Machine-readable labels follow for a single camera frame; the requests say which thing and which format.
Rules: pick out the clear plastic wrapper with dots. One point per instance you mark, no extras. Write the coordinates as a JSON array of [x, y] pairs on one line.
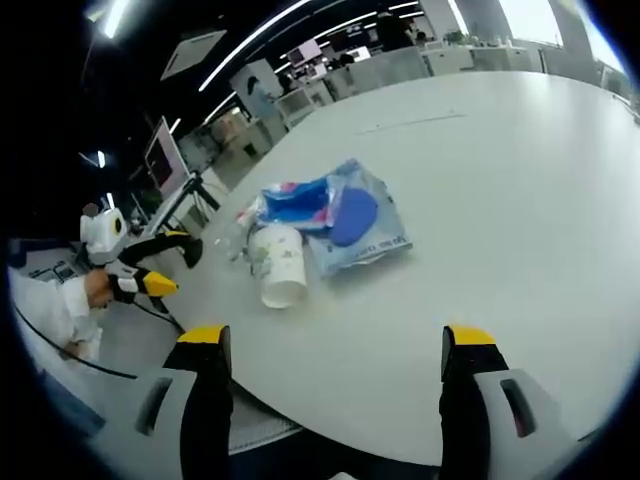
[[239, 245]]

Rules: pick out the blue and white tissue pack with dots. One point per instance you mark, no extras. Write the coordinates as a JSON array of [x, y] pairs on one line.
[[295, 202]]

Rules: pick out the blue plastic wet wipes pack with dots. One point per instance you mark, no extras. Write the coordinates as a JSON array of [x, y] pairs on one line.
[[357, 220]]

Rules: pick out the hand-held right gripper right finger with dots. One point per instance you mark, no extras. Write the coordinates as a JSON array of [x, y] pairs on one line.
[[500, 400]]

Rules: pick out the person's left hand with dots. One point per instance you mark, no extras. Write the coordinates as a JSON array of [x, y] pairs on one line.
[[96, 289]]

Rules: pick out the white table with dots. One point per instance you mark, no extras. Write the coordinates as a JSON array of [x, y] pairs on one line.
[[450, 225]]

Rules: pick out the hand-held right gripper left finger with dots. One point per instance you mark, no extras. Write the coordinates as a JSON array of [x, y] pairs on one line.
[[165, 400]]

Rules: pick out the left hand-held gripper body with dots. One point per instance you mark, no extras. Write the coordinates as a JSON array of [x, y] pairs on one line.
[[102, 235]]

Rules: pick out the ceiling air conditioner unit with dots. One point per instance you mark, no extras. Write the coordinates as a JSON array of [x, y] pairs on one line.
[[192, 52]]

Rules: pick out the white paper cup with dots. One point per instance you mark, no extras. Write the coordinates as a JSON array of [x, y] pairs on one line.
[[278, 267]]

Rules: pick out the monitor on tripod stand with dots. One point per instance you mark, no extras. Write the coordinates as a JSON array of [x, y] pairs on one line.
[[167, 165]]

